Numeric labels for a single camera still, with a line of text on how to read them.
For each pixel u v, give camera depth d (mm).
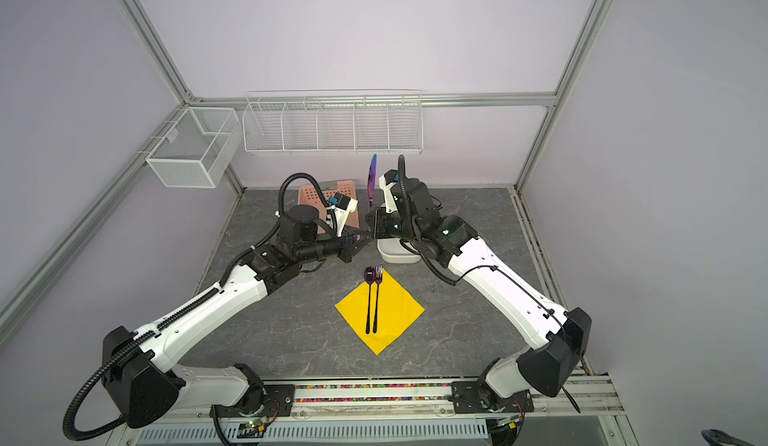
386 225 613
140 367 382
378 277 964
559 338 396
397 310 893
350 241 628
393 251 1011
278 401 736
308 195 1129
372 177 675
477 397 738
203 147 1038
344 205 636
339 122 1026
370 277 946
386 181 632
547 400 740
